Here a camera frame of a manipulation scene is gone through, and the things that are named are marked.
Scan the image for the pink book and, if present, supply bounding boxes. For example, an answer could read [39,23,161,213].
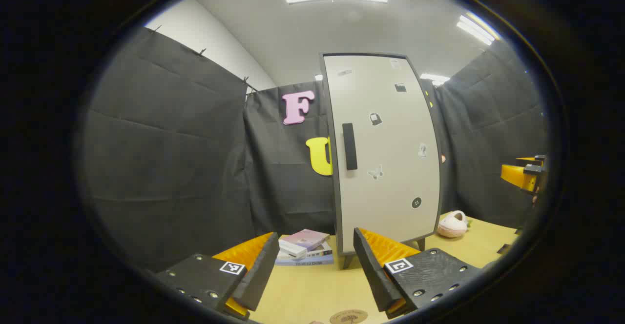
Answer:
[283,229,331,251]

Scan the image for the black cabinet door handle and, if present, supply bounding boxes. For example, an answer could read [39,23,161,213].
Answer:
[342,123,358,171]

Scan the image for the grey cabinet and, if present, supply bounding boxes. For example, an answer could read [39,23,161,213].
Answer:
[320,52,444,270]

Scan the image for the round brown coaster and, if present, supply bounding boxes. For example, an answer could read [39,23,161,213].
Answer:
[329,309,369,324]

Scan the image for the white cabinet door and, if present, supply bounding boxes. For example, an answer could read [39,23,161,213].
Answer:
[322,54,441,255]

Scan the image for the white book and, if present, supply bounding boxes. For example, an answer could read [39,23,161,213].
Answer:
[278,239,309,258]

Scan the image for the blue book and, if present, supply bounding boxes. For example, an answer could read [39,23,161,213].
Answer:
[274,254,335,266]

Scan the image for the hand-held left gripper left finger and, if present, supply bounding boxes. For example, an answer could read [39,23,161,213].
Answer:
[155,232,280,321]

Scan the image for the black backdrop cloth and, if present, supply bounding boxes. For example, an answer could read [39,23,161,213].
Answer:
[81,26,547,272]

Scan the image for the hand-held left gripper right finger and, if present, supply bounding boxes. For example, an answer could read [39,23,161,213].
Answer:
[354,227,484,320]

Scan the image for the long ceiling light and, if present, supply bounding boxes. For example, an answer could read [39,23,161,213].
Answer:
[457,14,500,46]

